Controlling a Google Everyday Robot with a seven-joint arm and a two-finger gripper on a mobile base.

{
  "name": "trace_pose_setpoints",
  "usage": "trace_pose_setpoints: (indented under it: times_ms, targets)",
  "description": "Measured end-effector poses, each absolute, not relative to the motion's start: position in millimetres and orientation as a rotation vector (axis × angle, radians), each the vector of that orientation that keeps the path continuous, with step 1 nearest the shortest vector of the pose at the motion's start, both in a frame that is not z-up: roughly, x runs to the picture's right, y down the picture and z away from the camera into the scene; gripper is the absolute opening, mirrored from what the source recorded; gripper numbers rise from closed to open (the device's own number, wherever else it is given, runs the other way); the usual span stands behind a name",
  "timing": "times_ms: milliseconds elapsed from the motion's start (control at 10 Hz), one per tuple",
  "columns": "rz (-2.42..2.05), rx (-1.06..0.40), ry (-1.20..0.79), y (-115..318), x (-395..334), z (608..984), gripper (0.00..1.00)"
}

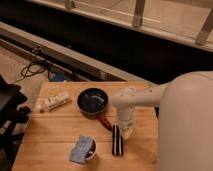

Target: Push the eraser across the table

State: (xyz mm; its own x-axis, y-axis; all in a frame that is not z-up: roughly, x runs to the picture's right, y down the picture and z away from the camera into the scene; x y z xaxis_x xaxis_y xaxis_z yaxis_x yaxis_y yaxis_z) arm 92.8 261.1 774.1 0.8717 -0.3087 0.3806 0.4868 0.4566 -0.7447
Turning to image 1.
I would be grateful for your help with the blue cloth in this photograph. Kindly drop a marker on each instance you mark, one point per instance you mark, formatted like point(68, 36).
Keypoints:
point(81, 149)

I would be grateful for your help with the black chair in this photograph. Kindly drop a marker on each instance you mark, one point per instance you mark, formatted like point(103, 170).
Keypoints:
point(10, 115)

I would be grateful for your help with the white power strip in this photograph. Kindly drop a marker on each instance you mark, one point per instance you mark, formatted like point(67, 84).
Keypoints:
point(49, 103)

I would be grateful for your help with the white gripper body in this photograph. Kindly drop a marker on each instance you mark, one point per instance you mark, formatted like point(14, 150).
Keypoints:
point(125, 122)

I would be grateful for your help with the dark blue frying pan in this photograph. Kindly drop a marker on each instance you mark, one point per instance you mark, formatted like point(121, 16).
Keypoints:
point(93, 103)

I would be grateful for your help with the blue object on floor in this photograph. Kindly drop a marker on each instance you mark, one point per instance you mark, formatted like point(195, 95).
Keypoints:
point(58, 78)

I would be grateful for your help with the metal rail beam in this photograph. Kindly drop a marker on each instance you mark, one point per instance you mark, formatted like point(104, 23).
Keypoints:
point(77, 60)

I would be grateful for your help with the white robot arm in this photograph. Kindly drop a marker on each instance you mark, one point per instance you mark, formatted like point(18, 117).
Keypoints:
point(185, 119)

